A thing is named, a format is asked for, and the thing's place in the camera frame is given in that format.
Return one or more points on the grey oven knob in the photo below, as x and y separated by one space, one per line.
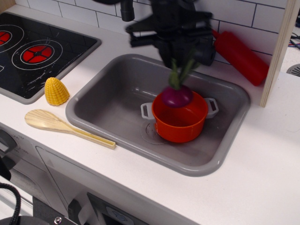
7 143

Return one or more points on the wooden toy spoon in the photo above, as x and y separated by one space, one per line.
45 120

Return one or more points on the red ketchup squeeze bottle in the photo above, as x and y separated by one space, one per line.
233 50

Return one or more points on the dark grey toy faucet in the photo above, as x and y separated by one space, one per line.
206 54

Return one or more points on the yellow toy corn cob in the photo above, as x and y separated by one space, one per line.
55 92

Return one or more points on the black toy stove top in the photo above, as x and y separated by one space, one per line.
33 51

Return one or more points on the round metal drain grate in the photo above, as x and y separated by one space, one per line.
294 70

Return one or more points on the grey toy sink basin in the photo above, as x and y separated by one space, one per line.
111 105

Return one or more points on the orange toy pot grey handles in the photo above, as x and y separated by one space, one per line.
179 125

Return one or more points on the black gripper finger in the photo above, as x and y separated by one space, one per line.
187 52
165 50

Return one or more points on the light wooden side panel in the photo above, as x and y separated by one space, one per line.
286 28

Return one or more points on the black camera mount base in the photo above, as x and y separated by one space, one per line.
42 214

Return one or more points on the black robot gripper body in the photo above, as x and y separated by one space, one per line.
180 28

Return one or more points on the purple toy beet green leaves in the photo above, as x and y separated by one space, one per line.
177 95

